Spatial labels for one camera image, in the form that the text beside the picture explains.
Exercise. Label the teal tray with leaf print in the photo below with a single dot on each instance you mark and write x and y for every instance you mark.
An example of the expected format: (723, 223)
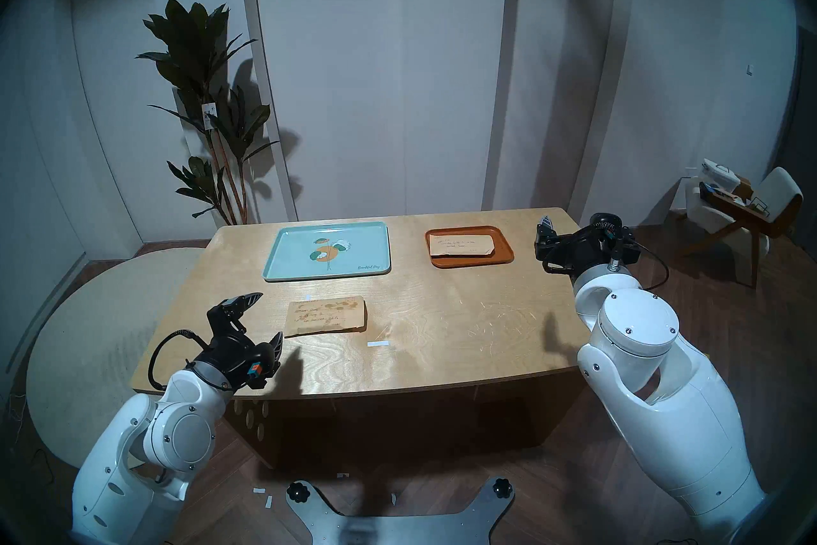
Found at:
(293, 263)

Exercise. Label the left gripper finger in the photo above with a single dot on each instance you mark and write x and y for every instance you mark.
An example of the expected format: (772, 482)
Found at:
(236, 309)
(276, 347)

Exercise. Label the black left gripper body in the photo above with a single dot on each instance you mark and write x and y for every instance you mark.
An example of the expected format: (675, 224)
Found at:
(236, 358)

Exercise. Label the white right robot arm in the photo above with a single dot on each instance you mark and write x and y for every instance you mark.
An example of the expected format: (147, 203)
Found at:
(638, 326)

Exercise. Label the white plant tag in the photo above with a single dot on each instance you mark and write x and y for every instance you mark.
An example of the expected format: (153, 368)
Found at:
(209, 117)

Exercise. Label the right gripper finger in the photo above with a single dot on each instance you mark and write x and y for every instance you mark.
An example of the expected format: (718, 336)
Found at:
(547, 227)

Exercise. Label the orange tray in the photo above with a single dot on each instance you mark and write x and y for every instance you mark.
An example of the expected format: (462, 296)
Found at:
(504, 253)

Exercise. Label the stained brown envelope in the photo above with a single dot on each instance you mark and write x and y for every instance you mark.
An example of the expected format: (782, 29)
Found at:
(338, 317)

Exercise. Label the tall green leafy plant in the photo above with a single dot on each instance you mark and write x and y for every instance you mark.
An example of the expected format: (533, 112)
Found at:
(191, 39)

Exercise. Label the grey metal robot base plate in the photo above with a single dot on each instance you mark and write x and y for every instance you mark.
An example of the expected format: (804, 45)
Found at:
(396, 528)

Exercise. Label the black base knob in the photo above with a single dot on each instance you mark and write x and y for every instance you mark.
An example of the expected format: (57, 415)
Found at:
(297, 491)
(502, 488)

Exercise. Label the round beige rug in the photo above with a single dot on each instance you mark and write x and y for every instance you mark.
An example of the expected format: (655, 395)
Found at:
(83, 346)

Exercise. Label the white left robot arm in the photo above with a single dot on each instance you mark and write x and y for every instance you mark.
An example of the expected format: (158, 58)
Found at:
(179, 429)

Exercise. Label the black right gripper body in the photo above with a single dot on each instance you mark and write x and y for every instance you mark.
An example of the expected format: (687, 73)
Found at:
(587, 250)

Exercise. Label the white armchair with wooden frame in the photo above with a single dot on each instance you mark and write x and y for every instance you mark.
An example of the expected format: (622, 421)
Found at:
(782, 189)

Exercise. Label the white box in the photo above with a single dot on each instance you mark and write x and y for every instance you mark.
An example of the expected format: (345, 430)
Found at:
(718, 173)

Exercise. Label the small dark blue object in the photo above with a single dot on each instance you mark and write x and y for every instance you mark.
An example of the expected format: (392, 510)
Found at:
(708, 191)

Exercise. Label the plain brown envelope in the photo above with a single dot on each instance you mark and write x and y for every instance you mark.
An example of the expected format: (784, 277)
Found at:
(463, 245)

